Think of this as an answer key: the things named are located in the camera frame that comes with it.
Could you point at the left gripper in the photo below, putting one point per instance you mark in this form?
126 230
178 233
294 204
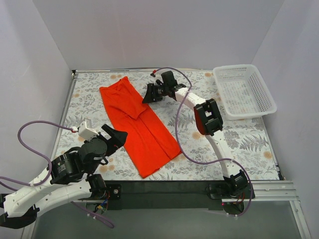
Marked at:
109 143

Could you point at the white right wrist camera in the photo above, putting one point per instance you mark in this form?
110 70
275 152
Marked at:
157 78

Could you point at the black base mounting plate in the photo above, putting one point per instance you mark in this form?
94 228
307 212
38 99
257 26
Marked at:
126 195

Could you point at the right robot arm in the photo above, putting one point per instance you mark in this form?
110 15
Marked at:
209 123

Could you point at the aluminium frame rail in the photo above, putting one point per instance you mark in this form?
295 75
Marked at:
262 191

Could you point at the white plastic basket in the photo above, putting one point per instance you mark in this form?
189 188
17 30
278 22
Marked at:
243 92

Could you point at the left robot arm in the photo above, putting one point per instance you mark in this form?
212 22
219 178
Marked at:
69 177

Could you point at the orange t shirt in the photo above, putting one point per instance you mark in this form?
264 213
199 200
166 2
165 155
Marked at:
149 144

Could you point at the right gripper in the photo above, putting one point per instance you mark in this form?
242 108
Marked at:
155 91

